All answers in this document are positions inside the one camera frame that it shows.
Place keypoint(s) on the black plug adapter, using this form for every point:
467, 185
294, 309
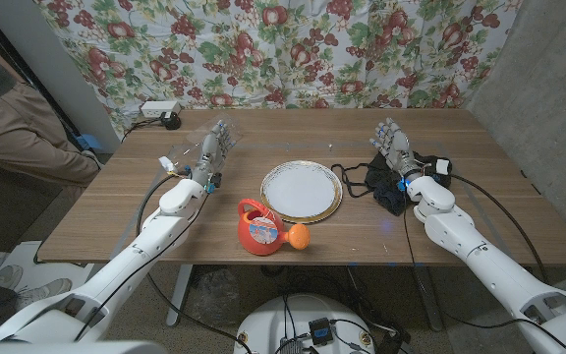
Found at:
171, 121

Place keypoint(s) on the white paper plate gold rim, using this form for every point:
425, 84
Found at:
300, 189

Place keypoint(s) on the floral fruit print backdrop cloth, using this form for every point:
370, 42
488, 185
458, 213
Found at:
263, 49

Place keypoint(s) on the crumpled clear plastic bag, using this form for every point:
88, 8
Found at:
216, 295

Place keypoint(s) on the small black box blue label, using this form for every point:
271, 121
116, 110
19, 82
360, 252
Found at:
321, 332

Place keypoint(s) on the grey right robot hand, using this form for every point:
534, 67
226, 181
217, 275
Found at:
400, 150

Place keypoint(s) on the orange toy watering can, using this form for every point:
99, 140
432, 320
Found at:
256, 241

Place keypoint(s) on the white board on floor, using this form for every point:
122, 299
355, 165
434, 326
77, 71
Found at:
62, 277

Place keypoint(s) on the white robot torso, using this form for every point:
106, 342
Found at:
263, 324

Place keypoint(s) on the white table leg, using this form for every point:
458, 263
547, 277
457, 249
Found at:
180, 295

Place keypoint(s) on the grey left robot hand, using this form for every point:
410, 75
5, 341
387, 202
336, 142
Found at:
210, 157

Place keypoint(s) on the black shorts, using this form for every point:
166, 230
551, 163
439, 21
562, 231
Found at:
386, 193

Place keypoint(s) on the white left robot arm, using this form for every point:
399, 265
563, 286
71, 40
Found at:
155, 236

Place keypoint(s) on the grey table leg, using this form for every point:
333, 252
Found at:
428, 305

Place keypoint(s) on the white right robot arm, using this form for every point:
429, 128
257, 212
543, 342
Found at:
460, 231

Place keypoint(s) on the blue object on floor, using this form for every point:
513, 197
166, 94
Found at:
90, 142

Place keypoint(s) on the white power strip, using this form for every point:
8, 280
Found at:
157, 108

